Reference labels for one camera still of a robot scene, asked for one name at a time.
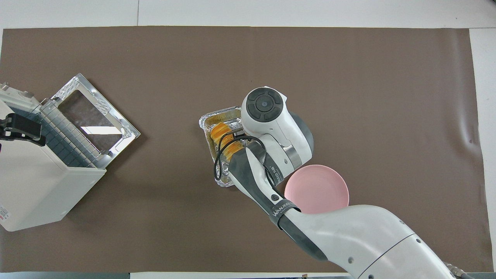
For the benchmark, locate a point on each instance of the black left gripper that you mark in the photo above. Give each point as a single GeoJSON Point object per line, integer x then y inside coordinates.
{"type": "Point", "coordinates": [4, 130]}

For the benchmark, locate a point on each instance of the aluminium foil tray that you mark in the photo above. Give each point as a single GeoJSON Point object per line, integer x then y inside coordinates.
{"type": "Point", "coordinates": [207, 120]}

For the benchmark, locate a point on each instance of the sliced yellow bread loaf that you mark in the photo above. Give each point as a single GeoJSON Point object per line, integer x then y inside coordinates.
{"type": "Point", "coordinates": [219, 131]}

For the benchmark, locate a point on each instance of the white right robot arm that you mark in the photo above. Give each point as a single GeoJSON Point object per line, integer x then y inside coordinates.
{"type": "Point", "coordinates": [368, 232]}

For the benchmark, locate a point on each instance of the white toaster oven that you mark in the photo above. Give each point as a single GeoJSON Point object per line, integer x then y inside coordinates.
{"type": "Point", "coordinates": [35, 186]}

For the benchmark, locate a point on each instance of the glass oven door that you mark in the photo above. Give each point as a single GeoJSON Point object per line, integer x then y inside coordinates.
{"type": "Point", "coordinates": [93, 116]}

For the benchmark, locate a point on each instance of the brown table mat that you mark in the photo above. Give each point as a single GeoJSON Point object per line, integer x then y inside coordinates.
{"type": "Point", "coordinates": [155, 217]}

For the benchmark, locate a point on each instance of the pink round plate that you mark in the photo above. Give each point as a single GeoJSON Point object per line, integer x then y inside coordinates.
{"type": "Point", "coordinates": [317, 190]}

